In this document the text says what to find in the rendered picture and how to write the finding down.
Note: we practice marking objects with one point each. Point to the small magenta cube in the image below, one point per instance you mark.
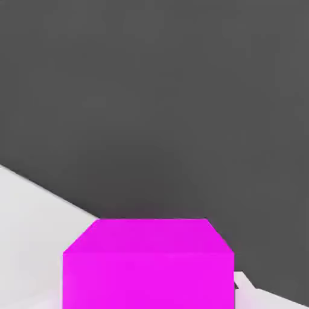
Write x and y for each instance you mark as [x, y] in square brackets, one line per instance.
[148, 268]

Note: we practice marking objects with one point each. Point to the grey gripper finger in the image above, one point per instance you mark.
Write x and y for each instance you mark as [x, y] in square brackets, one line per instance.
[243, 293]

